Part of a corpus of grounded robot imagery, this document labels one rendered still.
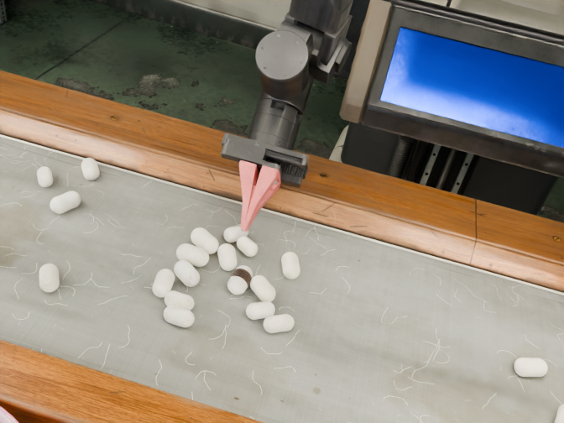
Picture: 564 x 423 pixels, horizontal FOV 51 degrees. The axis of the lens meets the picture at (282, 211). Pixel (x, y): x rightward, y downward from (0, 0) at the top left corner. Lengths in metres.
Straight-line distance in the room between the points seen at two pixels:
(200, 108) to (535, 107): 2.04
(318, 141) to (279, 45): 1.64
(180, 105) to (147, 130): 1.54
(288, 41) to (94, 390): 0.40
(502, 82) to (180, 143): 0.53
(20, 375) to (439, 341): 0.42
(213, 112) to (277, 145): 1.66
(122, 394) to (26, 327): 0.14
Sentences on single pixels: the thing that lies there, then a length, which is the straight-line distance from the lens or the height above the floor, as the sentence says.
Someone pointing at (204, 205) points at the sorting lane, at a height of 0.74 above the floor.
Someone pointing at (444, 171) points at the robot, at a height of 0.43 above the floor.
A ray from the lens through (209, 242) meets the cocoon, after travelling 0.68.
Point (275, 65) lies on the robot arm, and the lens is 0.65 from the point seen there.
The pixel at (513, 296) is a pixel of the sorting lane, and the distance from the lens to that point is 0.77.
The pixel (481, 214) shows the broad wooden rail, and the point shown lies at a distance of 0.83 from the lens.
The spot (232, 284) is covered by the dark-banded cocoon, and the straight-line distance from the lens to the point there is 0.64.
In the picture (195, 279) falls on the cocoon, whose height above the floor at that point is 0.76.
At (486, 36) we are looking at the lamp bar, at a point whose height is 1.10.
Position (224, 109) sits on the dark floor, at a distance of 2.38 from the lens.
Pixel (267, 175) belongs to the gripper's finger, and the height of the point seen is 0.83.
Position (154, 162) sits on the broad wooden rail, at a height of 0.75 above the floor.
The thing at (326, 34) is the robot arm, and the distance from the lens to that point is 0.73.
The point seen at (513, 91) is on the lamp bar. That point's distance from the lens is 0.39.
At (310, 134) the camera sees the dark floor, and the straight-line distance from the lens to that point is 2.31.
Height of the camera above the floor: 1.23
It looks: 40 degrees down
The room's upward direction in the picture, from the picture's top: 11 degrees clockwise
